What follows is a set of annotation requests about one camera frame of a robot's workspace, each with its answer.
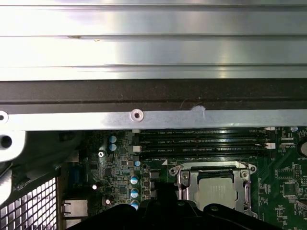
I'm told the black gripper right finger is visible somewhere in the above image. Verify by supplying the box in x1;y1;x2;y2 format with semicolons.
166;181;276;230

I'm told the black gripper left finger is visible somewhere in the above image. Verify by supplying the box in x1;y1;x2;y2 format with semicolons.
64;181;168;230

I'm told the silver CPU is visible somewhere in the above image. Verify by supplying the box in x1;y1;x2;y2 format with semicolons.
196;176;240;209

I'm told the metal socket cover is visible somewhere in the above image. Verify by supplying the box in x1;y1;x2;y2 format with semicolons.
178;169;250;211

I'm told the CPU socket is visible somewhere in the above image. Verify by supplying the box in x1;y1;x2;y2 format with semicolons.
169;161;259;220

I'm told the black RAM slot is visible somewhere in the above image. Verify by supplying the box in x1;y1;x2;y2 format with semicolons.
131;142;276;152
131;133;275;142
131;126;275;134
133;151;275;159

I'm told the green motherboard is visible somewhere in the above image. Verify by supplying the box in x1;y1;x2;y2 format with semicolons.
57;124;307;230

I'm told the black PC case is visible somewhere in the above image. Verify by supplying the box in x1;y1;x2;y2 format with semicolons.
0;79;307;230

